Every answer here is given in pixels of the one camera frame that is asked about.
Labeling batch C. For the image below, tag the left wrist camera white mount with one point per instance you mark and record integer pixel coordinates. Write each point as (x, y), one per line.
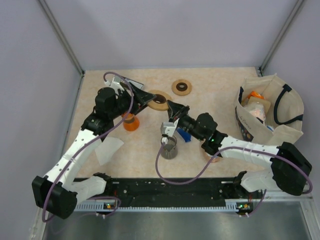
(115, 84)

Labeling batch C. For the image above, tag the orange glass carafe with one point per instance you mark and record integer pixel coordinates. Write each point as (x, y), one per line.
(131, 122)

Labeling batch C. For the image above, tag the blue cone dripper lower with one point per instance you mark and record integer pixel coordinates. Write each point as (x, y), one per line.
(185, 135)

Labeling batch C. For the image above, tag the right aluminium frame post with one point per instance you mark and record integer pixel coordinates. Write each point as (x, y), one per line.
(293, 14)

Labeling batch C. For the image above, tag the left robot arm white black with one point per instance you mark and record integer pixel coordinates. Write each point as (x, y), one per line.
(56, 192)

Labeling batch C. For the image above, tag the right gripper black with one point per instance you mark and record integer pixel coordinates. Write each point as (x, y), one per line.
(175, 109)

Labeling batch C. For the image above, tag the black rectangular box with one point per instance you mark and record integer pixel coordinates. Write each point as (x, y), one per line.
(137, 84)

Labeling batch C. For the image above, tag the glass flask carafe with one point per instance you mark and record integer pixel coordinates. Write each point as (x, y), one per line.
(170, 149)

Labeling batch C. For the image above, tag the orange soap bottle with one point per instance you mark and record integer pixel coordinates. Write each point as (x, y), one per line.
(208, 157)

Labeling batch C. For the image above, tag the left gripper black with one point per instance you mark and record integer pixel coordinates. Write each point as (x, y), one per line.
(145, 96)

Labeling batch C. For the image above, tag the wooden ring dripper holder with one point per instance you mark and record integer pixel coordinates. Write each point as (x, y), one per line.
(160, 102)

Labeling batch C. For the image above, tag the left aluminium frame post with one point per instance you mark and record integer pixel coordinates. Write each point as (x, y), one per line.
(60, 36)

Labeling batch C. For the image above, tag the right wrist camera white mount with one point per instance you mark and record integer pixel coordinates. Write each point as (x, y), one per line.
(168, 128)

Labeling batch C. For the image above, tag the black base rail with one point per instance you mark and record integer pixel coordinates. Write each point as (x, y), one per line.
(154, 192)

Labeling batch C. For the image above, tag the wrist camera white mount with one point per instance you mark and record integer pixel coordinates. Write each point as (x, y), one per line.
(168, 128)
(115, 84)

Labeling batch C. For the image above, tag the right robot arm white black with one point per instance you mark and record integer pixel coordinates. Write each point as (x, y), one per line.
(284, 166)

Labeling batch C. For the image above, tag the white paper coffee filter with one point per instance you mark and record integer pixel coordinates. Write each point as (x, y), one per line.
(105, 151)

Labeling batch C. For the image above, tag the aluminium frame post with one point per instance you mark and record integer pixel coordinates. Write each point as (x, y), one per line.
(293, 14)
(60, 36)

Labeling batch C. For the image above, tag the orange capped bottle in bag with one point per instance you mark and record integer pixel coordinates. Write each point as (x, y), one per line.
(255, 95)

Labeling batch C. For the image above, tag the grey cable duct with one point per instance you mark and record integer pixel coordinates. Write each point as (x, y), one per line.
(108, 205)

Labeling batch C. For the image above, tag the beige tote bag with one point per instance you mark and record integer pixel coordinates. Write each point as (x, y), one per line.
(284, 118)

